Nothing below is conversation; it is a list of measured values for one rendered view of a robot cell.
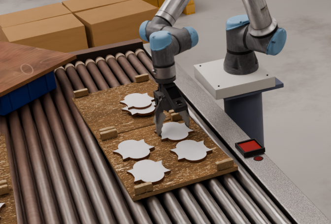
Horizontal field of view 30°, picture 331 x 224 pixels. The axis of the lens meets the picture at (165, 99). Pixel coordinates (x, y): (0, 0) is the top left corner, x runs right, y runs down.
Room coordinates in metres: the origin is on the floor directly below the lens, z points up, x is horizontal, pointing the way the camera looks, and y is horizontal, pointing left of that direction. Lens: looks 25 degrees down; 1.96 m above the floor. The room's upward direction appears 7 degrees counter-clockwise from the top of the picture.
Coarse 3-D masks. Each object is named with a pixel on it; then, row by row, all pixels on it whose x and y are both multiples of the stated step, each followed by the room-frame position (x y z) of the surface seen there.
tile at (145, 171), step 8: (144, 160) 1.74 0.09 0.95; (152, 160) 1.73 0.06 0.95; (136, 168) 1.69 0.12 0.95; (144, 168) 1.69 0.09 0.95; (152, 168) 1.68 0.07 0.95; (160, 168) 1.67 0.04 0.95; (136, 176) 1.64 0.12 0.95; (144, 176) 1.64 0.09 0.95; (152, 176) 1.63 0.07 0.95; (160, 176) 1.63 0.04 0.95; (152, 184) 1.60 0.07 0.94
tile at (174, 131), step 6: (168, 126) 1.96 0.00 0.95; (174, 126) 1.95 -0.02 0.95; (180, 126) 1.95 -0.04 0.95; (186, 126) 1.94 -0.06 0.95; (156, 132) 1.93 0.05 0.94; (162, 132) 1.91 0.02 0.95; (168, 132) 1.91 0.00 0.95; (174, 132) 1.90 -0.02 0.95; (180, 132) 1.90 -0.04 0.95; (186, 132) 1.89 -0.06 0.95; (192, 132) 1.90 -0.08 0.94; (162, 138) 1.87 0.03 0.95; (168, 138) 1.87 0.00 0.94; (174, 138) 1.86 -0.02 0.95; (180, 138) 1.86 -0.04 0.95; (186, 138) 1.86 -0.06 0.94
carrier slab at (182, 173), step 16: (144, 128) 1.98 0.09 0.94; (192, 128) 1.94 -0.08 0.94; (112, 144) 1.89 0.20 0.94; (160, 144) 1.85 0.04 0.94; (176, 144) 1.84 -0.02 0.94; (208, 144) 1.81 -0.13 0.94; (112, 160) 1.78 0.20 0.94; (128, 160) 1.76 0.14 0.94; (160, 160) 1.74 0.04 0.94; (176, 160) 1.73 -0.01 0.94; (208, 160) 1.71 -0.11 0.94; (128, 176) 1.67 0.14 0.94; (176, 176) 1.63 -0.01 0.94; (192, 176) 1.62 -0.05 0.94; (208, 176) 1.62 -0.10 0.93; (128, 192) 1.59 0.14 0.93; (144, 192) 1.56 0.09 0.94; (160, 192) 1.57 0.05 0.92
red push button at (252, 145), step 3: (249, 141) 1.81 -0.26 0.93; (252, 141) 1.81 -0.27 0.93; (255, 141) 1.81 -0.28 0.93; (240, 144) 1.80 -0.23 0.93; (243, 144) 1.79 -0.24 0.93; (246, 144) 1.79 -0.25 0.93; (249, 144) 1.79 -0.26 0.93; (252, 144) 1.79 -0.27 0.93; (255, 144) 1.79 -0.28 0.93; (243, 147) 1.78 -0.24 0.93; (246, 147) 1.77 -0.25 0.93; (249, 147) 1.77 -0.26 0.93; (252, 147) 1.77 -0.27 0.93; (255, 147) 1.77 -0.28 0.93; (258, 147) 1.76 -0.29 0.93; (243, 150) 1.76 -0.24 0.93; (246, 150) 1.75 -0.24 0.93; (249, 150) 1.75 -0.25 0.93
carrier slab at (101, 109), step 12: (132, 84) 2.39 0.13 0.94; (144, 84) 2.38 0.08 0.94; (156, 84) 2.37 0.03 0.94; (84, 96) 2.33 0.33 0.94; (96, 96) 2.31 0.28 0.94; (108, 96) 2.30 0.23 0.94; (120, 96) 2.28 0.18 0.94; (84, 108) 2.21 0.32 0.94; (96, 108) 2.20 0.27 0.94; (108, 108) 2.18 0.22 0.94; (120, 108) 2.17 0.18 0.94; (96, 120) 2.09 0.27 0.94; (108, 120) 2.08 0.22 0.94; (120, 120) 2.07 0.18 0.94; (132, 120) 2.06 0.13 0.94; (144, 120) 2.05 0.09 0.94; (168, 120) 2.03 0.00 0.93; (96, 132) 1.99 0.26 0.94; (120, 132) 1.97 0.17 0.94
